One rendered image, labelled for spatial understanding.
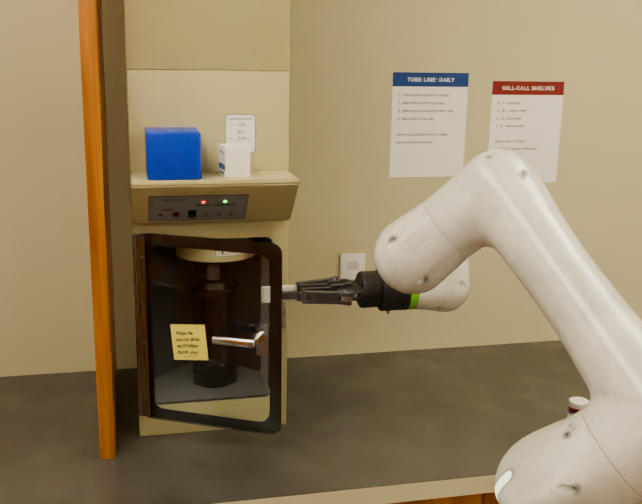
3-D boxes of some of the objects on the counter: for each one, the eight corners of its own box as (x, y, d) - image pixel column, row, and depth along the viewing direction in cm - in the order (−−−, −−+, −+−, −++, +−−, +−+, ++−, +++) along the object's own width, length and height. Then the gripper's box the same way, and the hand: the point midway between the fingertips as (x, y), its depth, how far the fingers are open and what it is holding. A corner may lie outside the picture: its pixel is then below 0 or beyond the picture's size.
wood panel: (105, 369, 216) (77, -234, 182) (116, 369, 216) (91, -233, 183) (100, 459, 169) (61, -328, 136) (115, 458, 170) (80, -325, 136)
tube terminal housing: (136, 390, 203) (124, 65, 185) (268, 381, 210) (270, 67, 192) (138, 436, 179) (125, 69, 161) (287, 424, 187) (290, 71, 168)
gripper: (369, 262, 176) (256, 267, 171) (387, 279, 164) (267, 285, 159) (367, 297, 178) (256, 302, 173) (386, 316, 166) (267, 322, 160)
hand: (279, 293), depth 167 cm, fingers closed
